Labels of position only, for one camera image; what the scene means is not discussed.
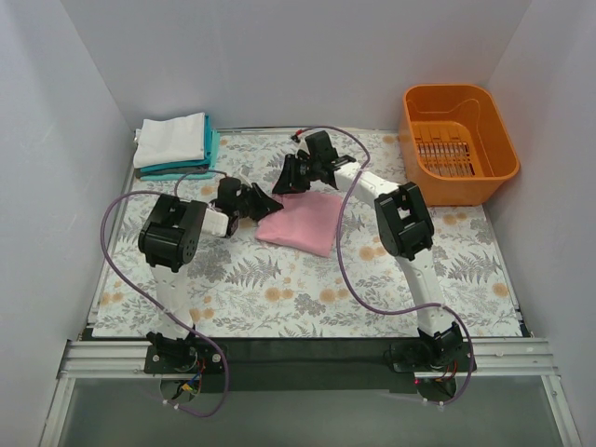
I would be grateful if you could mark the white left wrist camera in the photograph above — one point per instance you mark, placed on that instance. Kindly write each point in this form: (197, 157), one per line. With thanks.
(242, 178)

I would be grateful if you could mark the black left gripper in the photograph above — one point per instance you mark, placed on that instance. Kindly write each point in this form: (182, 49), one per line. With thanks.
(253, 201)

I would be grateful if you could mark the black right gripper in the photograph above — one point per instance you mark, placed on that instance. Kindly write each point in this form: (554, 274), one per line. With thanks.
(298, 169)

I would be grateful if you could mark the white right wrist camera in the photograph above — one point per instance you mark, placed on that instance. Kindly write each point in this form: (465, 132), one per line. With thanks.
(298, 139)

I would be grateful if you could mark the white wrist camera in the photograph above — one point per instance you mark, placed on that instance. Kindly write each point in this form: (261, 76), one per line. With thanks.
(242, 178)
(298, 139)

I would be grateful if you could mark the dark folded t shirt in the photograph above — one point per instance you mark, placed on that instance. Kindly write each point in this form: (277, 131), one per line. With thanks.
(167, 173)

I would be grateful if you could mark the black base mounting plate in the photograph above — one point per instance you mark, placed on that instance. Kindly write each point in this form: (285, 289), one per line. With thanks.
(309, 364)

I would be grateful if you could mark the orange plastic basket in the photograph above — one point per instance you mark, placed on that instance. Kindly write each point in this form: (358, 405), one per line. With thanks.
(454, 144)

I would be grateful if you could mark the pink t shirt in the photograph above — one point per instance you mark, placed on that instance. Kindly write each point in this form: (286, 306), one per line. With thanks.
(307, 222)

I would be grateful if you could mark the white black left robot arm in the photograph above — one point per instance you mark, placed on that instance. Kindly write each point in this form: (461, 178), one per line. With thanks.
(169, 241)

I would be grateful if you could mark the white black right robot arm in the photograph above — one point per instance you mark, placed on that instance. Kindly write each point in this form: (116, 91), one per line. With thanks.
(404, 226)

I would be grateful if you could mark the floral patterned table mat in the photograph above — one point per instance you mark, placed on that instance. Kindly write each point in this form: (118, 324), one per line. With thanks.
(242, 287)

